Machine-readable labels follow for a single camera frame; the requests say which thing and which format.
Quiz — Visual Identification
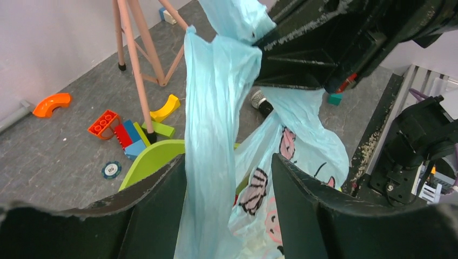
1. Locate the green flat toy block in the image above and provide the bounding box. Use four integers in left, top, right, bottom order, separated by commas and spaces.
140, 121, 176, 140

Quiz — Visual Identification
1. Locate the lime green plastic tray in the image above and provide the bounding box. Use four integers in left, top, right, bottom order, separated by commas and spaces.
118, 139, 251, 195

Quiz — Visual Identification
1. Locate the white blue small brick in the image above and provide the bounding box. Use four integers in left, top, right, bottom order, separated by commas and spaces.
159, 7, 177, 25

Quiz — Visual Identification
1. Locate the yellow arch toy block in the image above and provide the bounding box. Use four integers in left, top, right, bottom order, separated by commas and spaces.
150, 94, 181, 122

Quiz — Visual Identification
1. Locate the black toy microphone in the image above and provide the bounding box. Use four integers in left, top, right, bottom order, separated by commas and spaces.
249, 87, 273, 118

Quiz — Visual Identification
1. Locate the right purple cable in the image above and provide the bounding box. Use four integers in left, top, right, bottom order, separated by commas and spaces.
408, 87, 429, 103

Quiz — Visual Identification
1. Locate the light blue printed plastic bag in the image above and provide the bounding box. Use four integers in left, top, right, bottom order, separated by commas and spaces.
174, 1, 349, 258

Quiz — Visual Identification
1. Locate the pink tripod stand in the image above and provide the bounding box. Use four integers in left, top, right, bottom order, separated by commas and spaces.
112, 0, 184, 144

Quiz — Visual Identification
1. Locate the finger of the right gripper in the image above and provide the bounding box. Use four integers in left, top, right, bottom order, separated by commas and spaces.
255, 1, 387, 90

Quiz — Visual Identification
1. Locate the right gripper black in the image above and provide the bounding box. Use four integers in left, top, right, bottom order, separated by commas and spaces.
333, 1, 457, 93

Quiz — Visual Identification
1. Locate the orange toy brick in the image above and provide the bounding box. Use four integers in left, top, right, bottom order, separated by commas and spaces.
87, 110, 121, 140

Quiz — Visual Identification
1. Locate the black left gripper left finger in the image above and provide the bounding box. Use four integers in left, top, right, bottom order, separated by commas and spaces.
1, 155, 186, 258

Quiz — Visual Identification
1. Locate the blue poker chip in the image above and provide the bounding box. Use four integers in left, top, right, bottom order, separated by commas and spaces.
101, 161, 122, 180

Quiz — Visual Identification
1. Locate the orange arch toy block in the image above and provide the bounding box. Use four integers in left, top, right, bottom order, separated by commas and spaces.
32, 93, 72, 118

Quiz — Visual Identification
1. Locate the teal toy cube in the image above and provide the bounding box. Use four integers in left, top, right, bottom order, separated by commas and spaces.
327, 93, 343, 106

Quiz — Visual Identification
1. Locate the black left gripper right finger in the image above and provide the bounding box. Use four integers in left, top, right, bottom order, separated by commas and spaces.
272, 154, 457, 258

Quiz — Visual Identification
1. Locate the grey metal handle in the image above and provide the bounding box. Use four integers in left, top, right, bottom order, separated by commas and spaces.
1, 100, 36, 133

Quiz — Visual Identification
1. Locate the red blue toy brick stack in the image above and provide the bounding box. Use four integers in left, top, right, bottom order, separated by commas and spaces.
114, 120, 151, 161

